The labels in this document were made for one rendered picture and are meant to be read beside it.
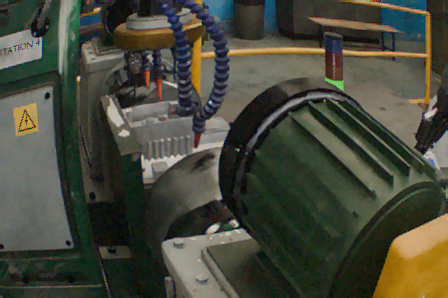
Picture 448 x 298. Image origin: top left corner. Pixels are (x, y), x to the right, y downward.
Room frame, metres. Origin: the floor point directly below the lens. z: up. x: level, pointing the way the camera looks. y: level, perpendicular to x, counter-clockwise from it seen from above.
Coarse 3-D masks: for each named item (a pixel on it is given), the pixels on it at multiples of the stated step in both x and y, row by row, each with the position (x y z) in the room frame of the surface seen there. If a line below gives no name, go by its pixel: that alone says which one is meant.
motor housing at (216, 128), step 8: (208, 120) 1.07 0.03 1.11; (216, 120) 1.06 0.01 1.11; (208, 128) 1.03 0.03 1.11; (216, 128) 1.03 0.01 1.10; (224, 128) 1.03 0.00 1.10; (208, 136) 1.01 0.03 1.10; (216, 136) 1.01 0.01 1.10; (224, 136) 1.02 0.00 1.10; (200, 144) 1.00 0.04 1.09; (208, 144) 1.01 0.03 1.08; (216, 144) 1.01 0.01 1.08; (152, 160) 0.96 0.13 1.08; (160, 160) 0.96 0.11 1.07; (168, 160) 0.96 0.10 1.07; (176, 160) 0.97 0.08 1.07; (144, 176) 0.93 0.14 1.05; (152, 176) 0.94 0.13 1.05; (144, 184) 0.92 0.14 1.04; (152, 184) 0.93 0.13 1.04; (144, 192) 0.91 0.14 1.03
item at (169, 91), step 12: (120, 72) 1.28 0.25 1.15; (168, 72) 1.24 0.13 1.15; (108, 84) 1.28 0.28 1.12; (120, 84) 1.21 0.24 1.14; (132, 84) 1.21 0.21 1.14; (144, 84) 1.22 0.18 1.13; (168, 84) 1.23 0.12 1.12; (192, 84) 1.26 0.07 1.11; (120, 96) 1.19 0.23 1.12; (132, 96) 1.20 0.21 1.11; (144, 96) 1.21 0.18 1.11; (156, 96) 1.22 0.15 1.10; (168, 96) 1.23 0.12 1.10; (192, 96) 1.26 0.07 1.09; (96, 108) 1.31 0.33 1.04
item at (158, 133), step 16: (128, 112) 1.02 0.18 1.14; (144, 112) 1.05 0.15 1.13; (160, 112) 1.06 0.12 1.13; (144, 128) 0.95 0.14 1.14; (160, 128) 0.96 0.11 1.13; (176, 128) 0.97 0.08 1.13; (144, 144) 0.95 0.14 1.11; (160, 144) 0.96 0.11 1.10; (176, 144) 0.97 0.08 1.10; (192, 144) 0.99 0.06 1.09; (144, 160) 0.95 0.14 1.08
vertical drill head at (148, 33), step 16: (144, 0) 0.98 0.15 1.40; (176, 0) 0.98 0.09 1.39; (144, 16) 0.97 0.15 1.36; (160, 16) 0.97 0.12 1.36; (192, 16) 1.02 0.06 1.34; (128, 32) 0.94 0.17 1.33; (144, 32) 0.93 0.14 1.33; (160, 32) 0.92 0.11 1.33; (192, 32) 0.96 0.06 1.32; (128, 48) 0.94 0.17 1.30; (144, 48) 0.93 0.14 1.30; (160, 48) 0.93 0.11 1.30; (128, 64) 1.03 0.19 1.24; (128, 80) 1.03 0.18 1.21
